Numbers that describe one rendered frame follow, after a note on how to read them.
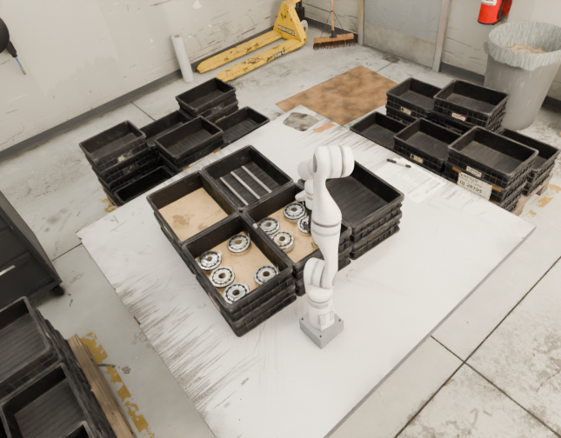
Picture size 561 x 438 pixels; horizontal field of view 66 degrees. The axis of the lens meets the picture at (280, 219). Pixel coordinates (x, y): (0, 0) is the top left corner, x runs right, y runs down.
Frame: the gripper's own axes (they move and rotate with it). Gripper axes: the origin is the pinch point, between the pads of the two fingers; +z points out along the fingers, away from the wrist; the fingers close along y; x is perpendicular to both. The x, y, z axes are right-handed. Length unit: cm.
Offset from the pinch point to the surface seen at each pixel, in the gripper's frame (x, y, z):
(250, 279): 5.0, -31.8, 11.7
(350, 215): 5.1, 22.9, 11.1
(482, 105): 47, 181, 41
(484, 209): -25, 80, 23
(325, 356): -34.5, -25.5, 25.1
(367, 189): 12.3, 39.8, 10.8
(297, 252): 3.7, -8.8, 11.4
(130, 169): 176, -35, 53
